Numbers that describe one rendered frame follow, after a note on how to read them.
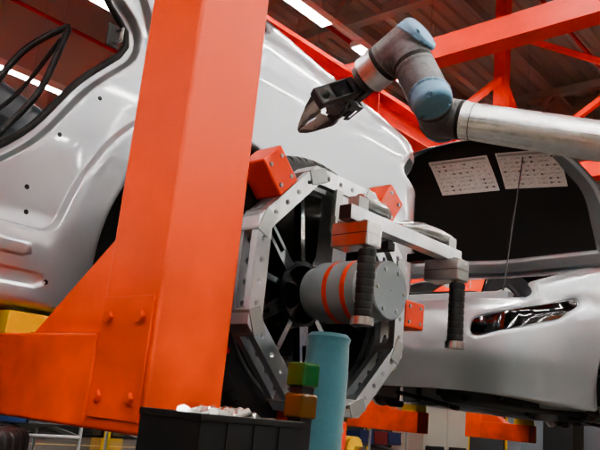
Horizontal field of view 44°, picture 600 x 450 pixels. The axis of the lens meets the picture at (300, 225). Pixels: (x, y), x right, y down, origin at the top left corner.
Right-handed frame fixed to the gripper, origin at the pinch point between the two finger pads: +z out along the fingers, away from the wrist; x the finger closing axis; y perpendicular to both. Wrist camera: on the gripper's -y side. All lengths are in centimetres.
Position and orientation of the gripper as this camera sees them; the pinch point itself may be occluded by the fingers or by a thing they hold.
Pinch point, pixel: (300, 128)
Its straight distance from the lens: 178.0
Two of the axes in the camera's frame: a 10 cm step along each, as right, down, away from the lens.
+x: -4.6, -8.5, 2.4
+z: -6.9, 5.2, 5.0
